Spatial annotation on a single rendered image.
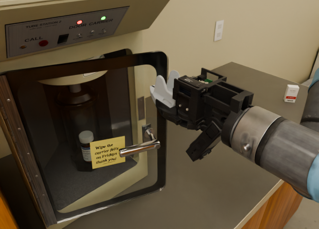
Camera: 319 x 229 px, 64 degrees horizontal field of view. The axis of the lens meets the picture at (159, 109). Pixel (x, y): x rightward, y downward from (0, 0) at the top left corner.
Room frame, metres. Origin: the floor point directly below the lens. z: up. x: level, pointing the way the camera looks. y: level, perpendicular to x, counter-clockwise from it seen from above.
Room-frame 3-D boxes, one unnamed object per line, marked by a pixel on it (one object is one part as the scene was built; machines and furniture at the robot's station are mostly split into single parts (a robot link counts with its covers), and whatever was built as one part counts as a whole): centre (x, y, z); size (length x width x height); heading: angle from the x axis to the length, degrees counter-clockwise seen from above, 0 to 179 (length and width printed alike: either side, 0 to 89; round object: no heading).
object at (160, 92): (0.42, 0.00, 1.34); 0.09 x 0.03 x 0.06; 41
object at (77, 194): (0.43, 0.12, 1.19); 0.30 x 0.01 x 0.40; 112
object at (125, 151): (0.43, 0.05, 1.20); 0.10 x 0.05 x 0.03; 112
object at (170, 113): (0.38, -0.03, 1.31); 0.09 x 0.05 x 0.02; 41
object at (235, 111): (0.35, -0.08, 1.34); 0.12 x 0.08 x 0.09; 42
